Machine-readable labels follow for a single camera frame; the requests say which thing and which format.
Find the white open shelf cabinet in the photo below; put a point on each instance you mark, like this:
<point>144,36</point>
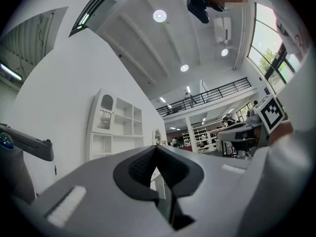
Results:
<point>114,126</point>

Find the large black-framed window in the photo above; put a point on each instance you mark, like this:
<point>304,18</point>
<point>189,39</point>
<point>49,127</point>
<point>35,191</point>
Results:
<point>269,48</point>

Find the black ceiling light track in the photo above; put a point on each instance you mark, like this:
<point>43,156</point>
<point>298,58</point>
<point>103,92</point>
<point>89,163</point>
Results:
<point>95,5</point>

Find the white storage racks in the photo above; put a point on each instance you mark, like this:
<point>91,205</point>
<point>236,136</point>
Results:
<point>197,138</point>

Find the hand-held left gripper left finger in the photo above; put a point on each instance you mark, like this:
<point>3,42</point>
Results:
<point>93,206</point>

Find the person's right hand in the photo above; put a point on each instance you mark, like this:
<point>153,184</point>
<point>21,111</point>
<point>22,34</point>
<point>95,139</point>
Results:
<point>281,132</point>

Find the small white arched mirror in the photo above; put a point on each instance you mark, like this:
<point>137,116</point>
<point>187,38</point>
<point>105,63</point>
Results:
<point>157,136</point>

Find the long tube light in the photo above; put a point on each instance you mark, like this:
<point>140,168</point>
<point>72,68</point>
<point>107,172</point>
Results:
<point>10,71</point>

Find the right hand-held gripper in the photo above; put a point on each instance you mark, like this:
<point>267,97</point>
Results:
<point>270,112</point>

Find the round ceiling light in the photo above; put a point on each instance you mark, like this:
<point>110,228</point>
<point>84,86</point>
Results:
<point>184,67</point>
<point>159,15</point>
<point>224,52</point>

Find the white ceiling air conditioner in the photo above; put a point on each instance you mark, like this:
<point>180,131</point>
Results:
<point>222,29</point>

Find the black balcony railing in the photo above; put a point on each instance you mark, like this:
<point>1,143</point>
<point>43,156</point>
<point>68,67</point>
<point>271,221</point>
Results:
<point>205,96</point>

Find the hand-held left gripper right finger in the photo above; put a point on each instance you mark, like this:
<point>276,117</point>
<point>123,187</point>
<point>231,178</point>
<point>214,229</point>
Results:
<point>217,189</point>

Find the dark grey device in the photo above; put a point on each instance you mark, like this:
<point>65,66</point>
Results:
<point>22,157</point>

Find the black head-worn camera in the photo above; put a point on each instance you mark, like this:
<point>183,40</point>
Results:
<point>197,5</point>

